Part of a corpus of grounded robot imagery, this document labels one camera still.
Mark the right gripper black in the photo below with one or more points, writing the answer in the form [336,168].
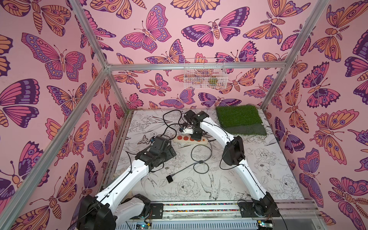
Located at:
[195,133]

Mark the green object in basket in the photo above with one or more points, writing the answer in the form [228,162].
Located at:
[212,82]

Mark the white red power strip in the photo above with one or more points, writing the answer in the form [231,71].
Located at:
[186,139]

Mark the green artificial grass mat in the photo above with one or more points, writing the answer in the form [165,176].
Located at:
[241,120]

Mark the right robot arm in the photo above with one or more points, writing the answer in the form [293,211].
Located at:
[234,156]

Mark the aluminium front rail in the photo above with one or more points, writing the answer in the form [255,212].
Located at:
[225,215]

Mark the white wire basket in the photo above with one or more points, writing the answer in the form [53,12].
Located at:
[196,75]

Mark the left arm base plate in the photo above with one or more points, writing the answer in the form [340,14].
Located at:
[154,211]

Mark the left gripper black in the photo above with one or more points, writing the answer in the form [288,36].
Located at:
[169,155]

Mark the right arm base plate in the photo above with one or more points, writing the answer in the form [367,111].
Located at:
[252,210]

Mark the small black mp3 player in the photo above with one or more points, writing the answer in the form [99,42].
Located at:
[169,179]

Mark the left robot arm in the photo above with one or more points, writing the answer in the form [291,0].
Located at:
[107,209]

